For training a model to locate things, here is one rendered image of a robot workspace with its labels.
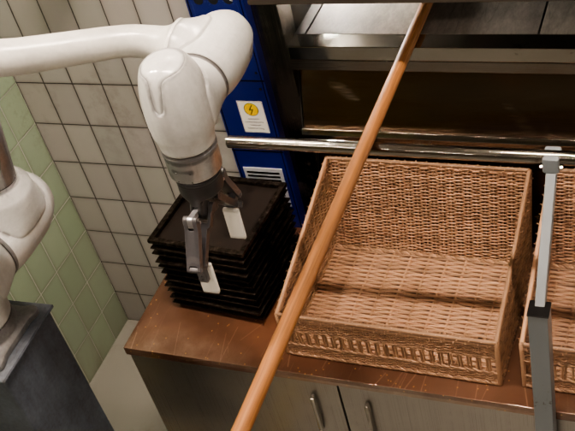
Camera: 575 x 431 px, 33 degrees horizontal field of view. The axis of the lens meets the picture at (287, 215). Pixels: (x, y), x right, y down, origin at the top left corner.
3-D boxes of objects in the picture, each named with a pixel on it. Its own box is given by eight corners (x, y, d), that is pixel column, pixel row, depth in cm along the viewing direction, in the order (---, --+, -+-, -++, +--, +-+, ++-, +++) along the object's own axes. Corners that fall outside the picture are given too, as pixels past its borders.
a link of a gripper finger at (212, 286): (211, 262, 159) (210, 264, 158) (221, 291, 164) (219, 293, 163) (195, 260, 160) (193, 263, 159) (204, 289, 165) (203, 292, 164)
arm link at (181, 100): (204, 165, 145) (237, 114, 154) (179, 79, 135) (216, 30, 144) (143, 159, 149) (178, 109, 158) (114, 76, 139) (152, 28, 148)
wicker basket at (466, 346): (340, 227, 276) (323, 152, 258) (540, 245, 254) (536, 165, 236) (282, 356, 244) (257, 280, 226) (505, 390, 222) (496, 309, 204)
